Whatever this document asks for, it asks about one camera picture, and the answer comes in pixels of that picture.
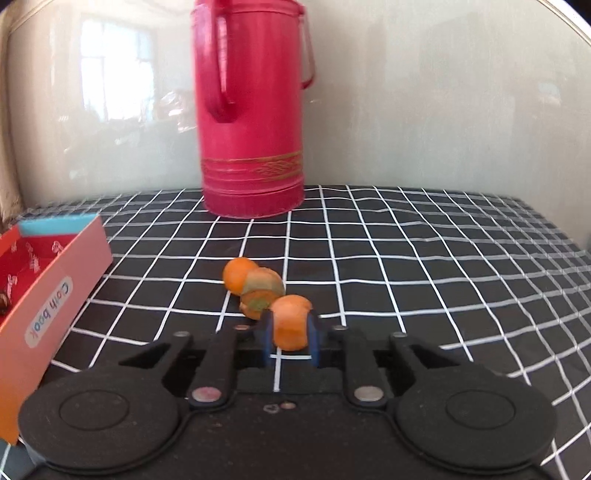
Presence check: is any black checkered tablecloth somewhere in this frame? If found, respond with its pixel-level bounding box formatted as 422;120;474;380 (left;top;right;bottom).
0;185;591;480

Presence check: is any red thermos flask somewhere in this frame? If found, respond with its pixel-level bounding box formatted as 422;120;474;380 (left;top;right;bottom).
191;0;318;219

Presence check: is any small orange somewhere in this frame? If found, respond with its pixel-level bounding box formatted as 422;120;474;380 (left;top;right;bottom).
222;257;259;296

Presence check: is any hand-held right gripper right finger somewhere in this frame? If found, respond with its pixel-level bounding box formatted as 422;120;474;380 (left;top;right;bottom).
307;311;467;409

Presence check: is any red cardboard box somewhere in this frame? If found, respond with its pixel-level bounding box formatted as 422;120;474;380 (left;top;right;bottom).
0;213;114;446

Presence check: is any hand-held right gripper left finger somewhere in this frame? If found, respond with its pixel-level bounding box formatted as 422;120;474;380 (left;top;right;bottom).
117;311;278;409

